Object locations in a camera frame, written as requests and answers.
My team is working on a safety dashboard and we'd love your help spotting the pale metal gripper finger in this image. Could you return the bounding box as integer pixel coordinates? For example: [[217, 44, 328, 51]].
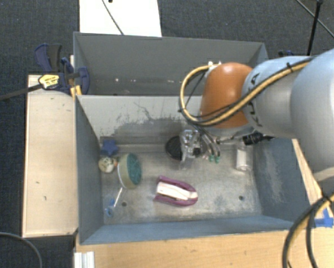
[[179, 132, 191, 171], [189, 129, 201, 163]]

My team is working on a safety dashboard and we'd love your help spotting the black round disc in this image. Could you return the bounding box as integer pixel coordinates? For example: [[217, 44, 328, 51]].
[[164, 135, 185, 161]]

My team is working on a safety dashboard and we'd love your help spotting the purple and white toy onion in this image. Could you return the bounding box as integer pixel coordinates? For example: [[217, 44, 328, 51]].
[[152, 175, 199, 207]]

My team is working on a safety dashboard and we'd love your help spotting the grey metal bin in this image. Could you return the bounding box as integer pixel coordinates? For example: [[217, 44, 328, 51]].
[[72, 31, 316, 246]]

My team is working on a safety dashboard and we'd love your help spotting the round green scrub sponge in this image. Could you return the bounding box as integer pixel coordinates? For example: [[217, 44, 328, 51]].
[[117, 152, 143, 190]]

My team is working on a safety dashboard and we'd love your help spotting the blue star-shaped toy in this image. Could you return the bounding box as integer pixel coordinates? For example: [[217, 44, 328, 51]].
[[100, 138, 120, 157]]

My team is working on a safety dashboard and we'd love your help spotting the small white and green ball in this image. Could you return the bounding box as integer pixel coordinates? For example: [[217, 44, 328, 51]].
[[98, 156, 119, 174]]

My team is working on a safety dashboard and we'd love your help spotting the white stick with blue end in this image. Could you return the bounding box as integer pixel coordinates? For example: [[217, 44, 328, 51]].
[[104, 187, 124, 217]]

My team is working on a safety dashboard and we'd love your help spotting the pale wood board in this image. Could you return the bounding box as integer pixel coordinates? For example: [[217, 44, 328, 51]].
[[21, 74, 80, 238]]

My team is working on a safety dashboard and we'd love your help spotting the black cylinder on white bracket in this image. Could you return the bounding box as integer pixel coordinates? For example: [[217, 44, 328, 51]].
[[218, 132, 275, 147]]

